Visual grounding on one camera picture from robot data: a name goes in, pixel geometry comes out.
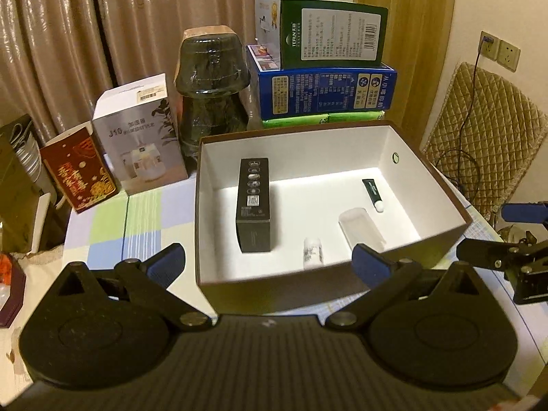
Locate clear plastic case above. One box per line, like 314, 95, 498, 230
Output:
338, 208, 385, 252

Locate small white bottle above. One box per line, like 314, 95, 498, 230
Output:
303, 238, 323, 270

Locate quilted chair cushion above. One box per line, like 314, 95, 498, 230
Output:
424, 62, 547, 220

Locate brown cardboard storage box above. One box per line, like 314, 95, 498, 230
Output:
195, 121, 472, 314

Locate black product box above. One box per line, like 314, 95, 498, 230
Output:
235, 158, 272, 253

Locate dark red tray box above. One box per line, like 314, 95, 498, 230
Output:
0, 252, 26, 328

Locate red gold gift box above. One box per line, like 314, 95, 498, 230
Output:
40, 122, 119, 213

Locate brown cardboard cartons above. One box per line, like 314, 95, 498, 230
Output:
1, 114, 66, 253

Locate white humidifier box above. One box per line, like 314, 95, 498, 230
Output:
92, 73, 189, 195

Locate green flat package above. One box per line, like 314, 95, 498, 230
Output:
262, 110, 385, 129

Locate stacked white bowls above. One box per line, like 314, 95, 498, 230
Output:
9, 123, 42, 183

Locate blue printed box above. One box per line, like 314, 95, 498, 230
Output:
247, 45, 398, 121

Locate beige curtain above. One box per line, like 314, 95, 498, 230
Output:
1, 0, 254, 141

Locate green white label box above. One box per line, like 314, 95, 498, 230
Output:
254, 0, 388, 70

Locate wall power socket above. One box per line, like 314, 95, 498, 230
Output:
478, 31, 521, 72

